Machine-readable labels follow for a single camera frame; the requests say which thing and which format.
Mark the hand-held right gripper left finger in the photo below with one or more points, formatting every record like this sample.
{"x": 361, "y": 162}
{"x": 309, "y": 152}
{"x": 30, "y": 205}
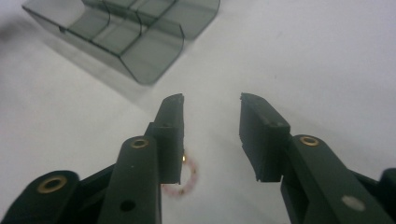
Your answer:
{"x": 171, "y": 130}

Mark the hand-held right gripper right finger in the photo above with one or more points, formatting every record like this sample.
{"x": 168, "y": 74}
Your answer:
{"x": 264, "y": 140}

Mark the clear grey compartment box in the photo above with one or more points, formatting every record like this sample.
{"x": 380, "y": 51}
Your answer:
{"x": 134, "y": 34}

